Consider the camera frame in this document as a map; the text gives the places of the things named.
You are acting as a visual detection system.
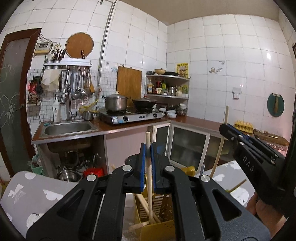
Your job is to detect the long wooden chopstick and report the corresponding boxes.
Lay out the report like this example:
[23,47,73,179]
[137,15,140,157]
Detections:
[210,105,229,178]

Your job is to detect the kitchen counter cabinets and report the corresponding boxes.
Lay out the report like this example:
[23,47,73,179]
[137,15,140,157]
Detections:
[31,116,232,178]

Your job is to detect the steel kitchen sink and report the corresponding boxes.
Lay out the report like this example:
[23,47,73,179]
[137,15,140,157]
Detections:
[40,120,98,138]

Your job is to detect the right hand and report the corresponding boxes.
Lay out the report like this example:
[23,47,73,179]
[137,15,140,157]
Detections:
[246,192,286,237]

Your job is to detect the yellow perforated utensil holder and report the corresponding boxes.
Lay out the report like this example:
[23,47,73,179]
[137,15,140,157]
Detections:
[132,165,197,241]

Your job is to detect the yellow egg tray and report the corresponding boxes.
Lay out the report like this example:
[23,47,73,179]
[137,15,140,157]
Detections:
[234,120,254,134]

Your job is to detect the grey patterned tablecloth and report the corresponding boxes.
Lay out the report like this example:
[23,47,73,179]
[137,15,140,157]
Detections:
[1,171,78,237]

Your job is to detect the small steel saucepan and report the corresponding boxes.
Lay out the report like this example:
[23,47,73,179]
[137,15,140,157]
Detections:
[82,111,95,121]

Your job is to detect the steel gas stove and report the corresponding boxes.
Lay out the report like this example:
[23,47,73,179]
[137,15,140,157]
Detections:
[99,109,164,125]

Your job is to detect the white soap bottle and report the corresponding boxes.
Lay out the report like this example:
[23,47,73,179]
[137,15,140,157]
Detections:
[52,97,61,123]

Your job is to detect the steel cooking pot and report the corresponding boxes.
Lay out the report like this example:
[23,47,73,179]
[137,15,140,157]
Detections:
[102,91,130,111]

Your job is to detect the black wok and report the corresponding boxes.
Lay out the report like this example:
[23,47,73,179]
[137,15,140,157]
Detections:
[132,97,157,111]

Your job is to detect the rectangular wooden cutting board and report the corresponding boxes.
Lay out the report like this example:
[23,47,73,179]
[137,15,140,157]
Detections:
[116,66,142,99]

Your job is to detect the round wooden cutting board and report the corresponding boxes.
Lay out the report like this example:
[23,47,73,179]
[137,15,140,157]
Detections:
[65,32,94,59]

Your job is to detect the dark framed glass door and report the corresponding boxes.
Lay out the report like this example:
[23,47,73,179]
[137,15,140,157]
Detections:
[1,28,41,176]

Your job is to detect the green round wall board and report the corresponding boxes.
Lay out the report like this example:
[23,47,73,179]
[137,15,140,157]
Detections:
[267,93,285,118]

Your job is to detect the yellow wall poster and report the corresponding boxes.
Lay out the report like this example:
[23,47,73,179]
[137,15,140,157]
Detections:
[176,63,189,78]

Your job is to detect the wire wall basket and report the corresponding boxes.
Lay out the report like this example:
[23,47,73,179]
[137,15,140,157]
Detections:
[27,76,43,105]

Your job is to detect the corner wall shelf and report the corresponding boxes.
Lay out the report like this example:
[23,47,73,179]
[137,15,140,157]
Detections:
[146,74,190,100]

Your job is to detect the wall utensil rack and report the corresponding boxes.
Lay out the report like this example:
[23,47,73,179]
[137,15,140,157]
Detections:
[44,58,92,69]

